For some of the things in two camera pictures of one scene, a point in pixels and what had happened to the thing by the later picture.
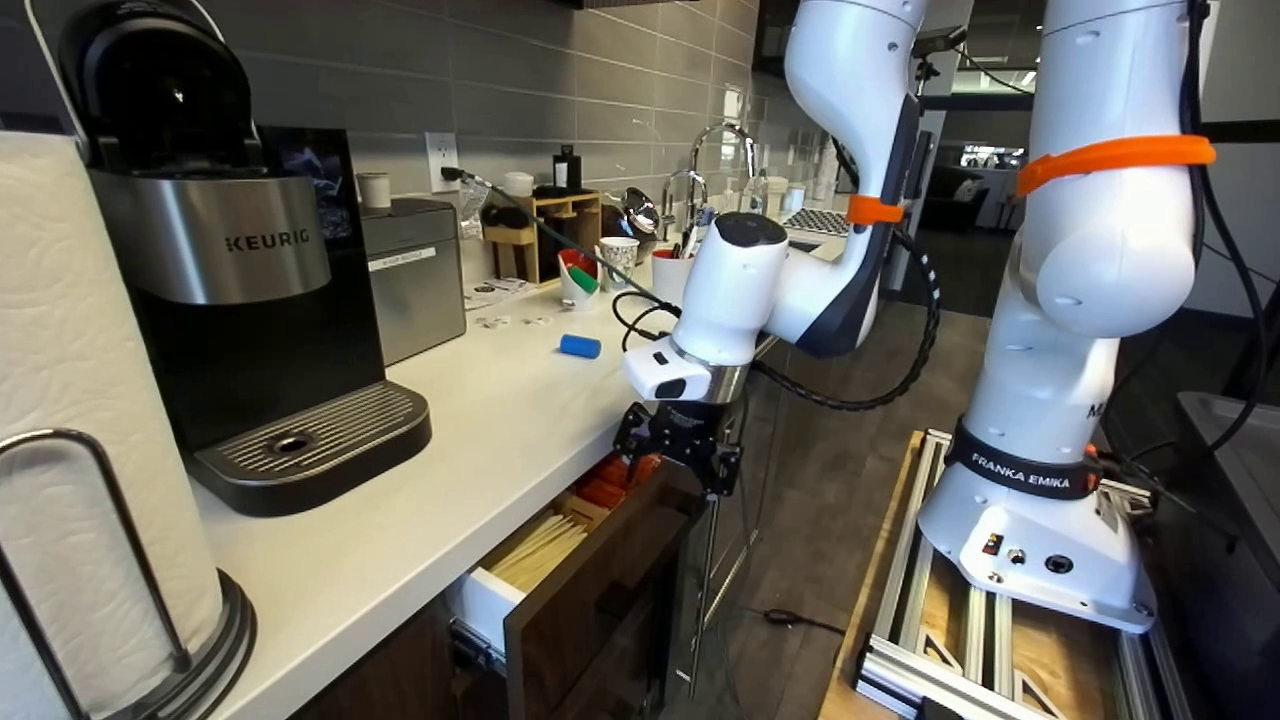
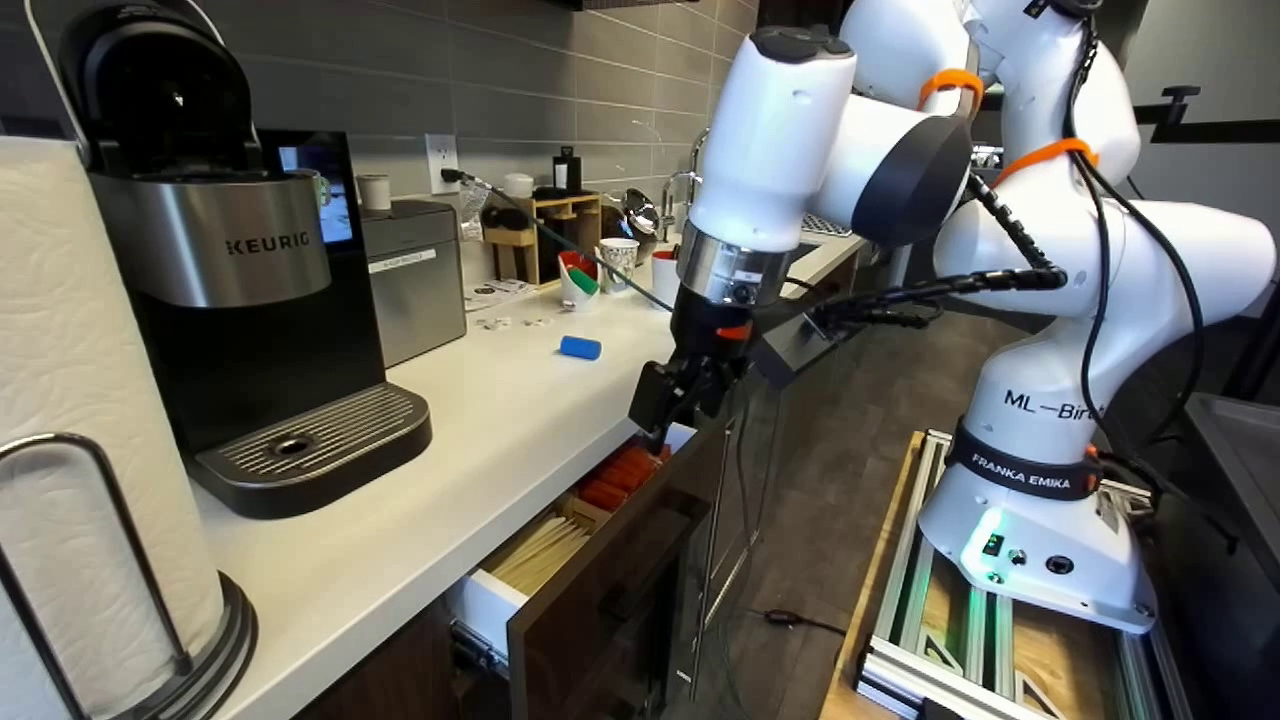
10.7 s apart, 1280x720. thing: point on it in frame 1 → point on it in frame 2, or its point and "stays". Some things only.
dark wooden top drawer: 583,606 stays
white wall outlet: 443,147 stays
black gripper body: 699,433 → 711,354
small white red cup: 583,273 stays
